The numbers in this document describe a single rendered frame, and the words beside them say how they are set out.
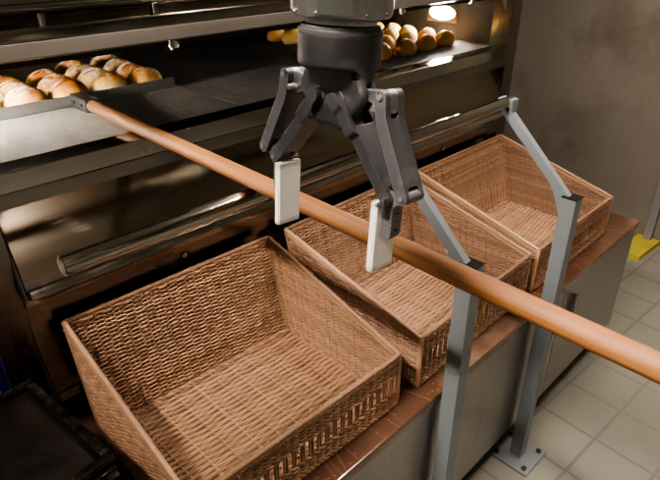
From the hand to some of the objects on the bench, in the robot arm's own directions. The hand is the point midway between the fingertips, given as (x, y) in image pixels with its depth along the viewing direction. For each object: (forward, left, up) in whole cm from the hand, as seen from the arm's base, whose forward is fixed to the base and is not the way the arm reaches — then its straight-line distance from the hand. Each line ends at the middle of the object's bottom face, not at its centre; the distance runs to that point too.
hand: (330, 233), depth 59 cm
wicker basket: (+136, +56, -72) cm, 163 cm away
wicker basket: (+16, +48, -72) cm, 88 cm away
